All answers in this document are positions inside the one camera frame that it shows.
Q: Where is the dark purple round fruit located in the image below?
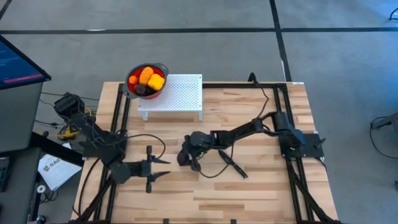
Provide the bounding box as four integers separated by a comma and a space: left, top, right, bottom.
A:
133, 83, 148, 97

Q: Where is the dark office desk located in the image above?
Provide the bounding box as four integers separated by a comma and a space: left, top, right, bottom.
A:
0, 132, 85, 224

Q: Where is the red collapsible bowl gray rim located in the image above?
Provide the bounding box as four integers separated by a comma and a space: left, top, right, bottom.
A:
122, 62, 170, 100

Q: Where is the white perforated metal shelf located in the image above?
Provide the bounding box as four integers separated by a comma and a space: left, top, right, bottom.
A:
137, 73, 203, 121

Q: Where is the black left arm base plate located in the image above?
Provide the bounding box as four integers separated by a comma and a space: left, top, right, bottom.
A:
82, 133, 127, 159

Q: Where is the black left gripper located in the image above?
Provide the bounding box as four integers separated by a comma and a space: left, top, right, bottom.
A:
129, 145, 172, 194

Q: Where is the monitor with blue screen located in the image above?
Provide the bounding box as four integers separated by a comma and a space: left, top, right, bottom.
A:
0, 34, 52, 91

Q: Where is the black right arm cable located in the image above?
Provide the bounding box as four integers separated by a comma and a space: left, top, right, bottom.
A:
197, 143, 235, 179

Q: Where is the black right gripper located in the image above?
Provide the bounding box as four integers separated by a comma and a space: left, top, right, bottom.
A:
176, 130, 215, 172

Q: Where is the yellow black clamp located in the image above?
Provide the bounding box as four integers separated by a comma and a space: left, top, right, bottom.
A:
58, 129, 78, 140

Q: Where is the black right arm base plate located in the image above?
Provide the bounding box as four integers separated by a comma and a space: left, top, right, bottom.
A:
279, 133, 325, 158

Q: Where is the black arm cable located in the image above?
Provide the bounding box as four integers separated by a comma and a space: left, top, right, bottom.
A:
197, 143, 235, 179
123, 133, 167, 160

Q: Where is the black aluminium table frame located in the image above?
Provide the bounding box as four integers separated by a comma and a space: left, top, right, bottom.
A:
71, 81, 343, 224

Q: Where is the black keyboard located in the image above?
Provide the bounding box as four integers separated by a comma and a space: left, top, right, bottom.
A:
0, 156, 11, 193

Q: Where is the oblong orange fruit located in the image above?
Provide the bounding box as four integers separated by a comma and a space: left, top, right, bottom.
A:
139, 66, 155, 86

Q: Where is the white printed booklet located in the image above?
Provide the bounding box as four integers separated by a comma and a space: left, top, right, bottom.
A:
37, 153, 82, 191

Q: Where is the yellow bell pepper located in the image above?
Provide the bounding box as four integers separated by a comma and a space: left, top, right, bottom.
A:
147, 73, 166, 91

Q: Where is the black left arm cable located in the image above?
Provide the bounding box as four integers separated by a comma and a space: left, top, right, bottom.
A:
123, 133, 167, 160

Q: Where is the black power cable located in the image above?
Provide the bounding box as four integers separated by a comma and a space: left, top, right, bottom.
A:
248, 72, 270, 119

